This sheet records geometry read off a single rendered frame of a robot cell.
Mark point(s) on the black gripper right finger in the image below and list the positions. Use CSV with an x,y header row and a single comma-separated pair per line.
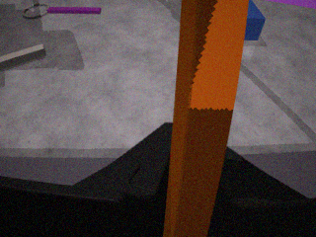
x,y
250,203

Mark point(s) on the blue rectangular block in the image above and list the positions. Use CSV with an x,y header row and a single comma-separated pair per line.
x,y
255,23

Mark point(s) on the orange bar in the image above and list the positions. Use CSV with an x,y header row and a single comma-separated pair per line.
x,y
211,37

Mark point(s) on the grey hoop with purple handle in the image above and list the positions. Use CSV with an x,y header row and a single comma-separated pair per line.
x,y
71,10

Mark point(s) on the beige rectangular bar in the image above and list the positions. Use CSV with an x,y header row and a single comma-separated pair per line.
x,y
29,53

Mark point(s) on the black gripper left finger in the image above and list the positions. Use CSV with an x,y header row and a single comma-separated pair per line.
x,y
127,198

